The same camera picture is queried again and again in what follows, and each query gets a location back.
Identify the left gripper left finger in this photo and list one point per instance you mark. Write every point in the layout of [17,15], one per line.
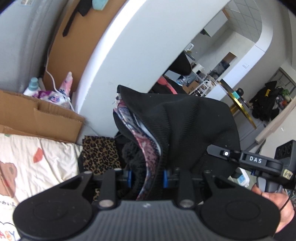
[113,184]

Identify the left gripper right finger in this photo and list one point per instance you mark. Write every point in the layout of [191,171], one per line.
[178,186]

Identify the black bear patchwork shorts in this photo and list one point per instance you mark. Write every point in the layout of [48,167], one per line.
[174,131]

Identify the black clothes on rack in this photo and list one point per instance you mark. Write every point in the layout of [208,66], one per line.
[264,101]

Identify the person's right hand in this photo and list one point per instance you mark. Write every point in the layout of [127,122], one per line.
[284,204]

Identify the leopard print garment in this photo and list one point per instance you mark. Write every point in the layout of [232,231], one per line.
[98,155]

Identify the gold rimmed round mirror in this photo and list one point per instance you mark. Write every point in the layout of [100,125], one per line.
[238,101]

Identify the cream bear print bedsheet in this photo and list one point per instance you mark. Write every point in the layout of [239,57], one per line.
[30,165]

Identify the white purple plastic bag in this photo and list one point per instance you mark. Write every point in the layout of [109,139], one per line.
[52,97]

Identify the brown cardboard sheet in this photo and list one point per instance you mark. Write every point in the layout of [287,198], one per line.
[27,116]

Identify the detergent bottle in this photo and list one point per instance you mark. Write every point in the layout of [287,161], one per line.
[33,87]

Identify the upright brown cardboard box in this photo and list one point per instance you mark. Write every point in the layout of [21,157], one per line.
[80,30]

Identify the grey mattress leaning upright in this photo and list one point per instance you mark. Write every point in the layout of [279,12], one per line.
[26,31]

